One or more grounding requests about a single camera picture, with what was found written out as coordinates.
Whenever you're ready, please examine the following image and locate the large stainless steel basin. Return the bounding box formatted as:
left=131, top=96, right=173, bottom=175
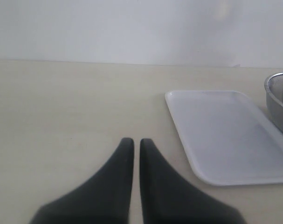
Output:
left=264, top=72, right=283, bottom=133

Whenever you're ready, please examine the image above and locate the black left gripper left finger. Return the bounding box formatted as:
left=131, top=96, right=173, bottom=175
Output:
left=30, top=138, right=134, bottom=224

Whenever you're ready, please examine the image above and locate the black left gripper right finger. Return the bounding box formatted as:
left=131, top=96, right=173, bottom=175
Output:
left=139, top=139, right=246, bottom=224

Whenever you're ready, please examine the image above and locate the white rectangular plastic tray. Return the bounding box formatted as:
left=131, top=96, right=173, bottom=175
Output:
left=165, top=91, right=283, bottom=186

